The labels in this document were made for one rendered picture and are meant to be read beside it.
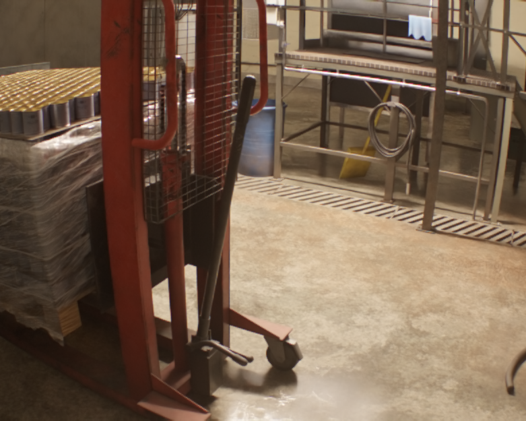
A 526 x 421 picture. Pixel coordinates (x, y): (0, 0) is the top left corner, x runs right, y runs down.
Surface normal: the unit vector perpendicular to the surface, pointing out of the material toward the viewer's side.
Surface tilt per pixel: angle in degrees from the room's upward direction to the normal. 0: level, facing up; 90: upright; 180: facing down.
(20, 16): 90
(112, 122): 90
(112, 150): 90
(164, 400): 0
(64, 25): 90
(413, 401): 0
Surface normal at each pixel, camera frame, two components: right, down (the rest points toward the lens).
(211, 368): 0.88, 0.18
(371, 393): 0.02, -0.94
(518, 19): -0.48, 0.30
